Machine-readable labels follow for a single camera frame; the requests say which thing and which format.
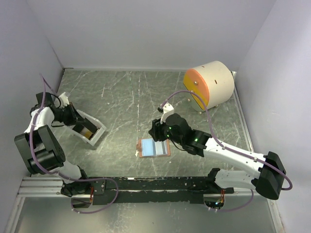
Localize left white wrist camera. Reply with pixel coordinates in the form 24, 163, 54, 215
58, 92, 70, 108

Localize purple cable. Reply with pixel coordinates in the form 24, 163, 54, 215
29, 74, 120, 215
160, 90, 294, 212

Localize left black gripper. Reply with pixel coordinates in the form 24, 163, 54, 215
53, 102, 86, 126

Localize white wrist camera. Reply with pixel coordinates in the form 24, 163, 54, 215
58, 92, 70, 108
159, 102, 174, 124

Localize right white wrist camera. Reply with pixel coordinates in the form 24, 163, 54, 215
159, 102, 174, 124

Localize white card tray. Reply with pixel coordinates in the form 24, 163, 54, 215
67, 110, 106, 146

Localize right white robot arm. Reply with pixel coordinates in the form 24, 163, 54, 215
149, 114, 286, 200

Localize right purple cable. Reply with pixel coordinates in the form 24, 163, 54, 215
160, 90, 294, 212

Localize cards stack in tray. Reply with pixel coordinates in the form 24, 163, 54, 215
73, 125, 94, 140

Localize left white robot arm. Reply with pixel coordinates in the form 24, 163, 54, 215
14, 92, 91, 197

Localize brown leather card holder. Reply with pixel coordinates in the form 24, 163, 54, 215
136, 138, 171, 158

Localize cream round drawer cabinet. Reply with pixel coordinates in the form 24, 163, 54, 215
183, 61, 234, 109

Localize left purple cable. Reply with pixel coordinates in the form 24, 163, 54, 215
29, 74, 120, 215

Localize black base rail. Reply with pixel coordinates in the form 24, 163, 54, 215
60, 177, 234, 205

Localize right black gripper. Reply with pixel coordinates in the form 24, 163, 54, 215
149, 113, 184, 146

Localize white patterned credit card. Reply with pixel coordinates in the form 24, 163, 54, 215
155, 141, 168, 156

